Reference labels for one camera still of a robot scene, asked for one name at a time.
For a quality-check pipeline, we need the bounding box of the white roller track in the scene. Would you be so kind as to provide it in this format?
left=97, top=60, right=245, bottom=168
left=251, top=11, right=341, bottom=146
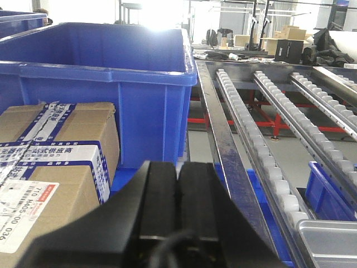
left=290, top=73, right=356, bottom=140
left=253, top=71, right=356, bottom=192
left=216, top=69, right=309, bottom=233

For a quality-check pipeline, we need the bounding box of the taped cardboard box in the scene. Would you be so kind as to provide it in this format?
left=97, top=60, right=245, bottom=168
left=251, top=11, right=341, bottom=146
left=1, top=102, right=119, bottom=267

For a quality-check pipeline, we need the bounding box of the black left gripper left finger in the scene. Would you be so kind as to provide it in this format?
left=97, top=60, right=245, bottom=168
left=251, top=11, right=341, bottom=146
left=16, top=161, right=176, bottom=267

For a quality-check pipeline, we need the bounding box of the large blue plastic bin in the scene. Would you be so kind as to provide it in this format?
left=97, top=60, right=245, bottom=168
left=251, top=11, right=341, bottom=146
left=0, top=22, right=198, bottom=170

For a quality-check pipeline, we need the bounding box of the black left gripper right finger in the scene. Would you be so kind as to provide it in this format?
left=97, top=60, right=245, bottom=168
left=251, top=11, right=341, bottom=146
left=178, top=162, right=285, bottom=267

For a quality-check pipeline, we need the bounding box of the steel shelf divider rail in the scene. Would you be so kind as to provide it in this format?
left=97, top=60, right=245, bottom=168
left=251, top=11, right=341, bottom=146
left=196, top=61, right=277, bottom=253

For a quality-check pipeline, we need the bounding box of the small silver ribbed tray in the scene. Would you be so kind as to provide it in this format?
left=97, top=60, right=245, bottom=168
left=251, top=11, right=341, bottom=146
left=297, top=219, right=356, bottom=267

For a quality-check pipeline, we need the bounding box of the small blue plastic bin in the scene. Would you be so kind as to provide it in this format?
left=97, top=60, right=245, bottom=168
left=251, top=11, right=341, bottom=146
left=305, top=161, right=356, bottom=221

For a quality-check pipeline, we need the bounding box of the black box on table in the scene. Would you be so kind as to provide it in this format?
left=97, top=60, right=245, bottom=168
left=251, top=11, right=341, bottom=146
left=274, top=39, right=303, bottom=64

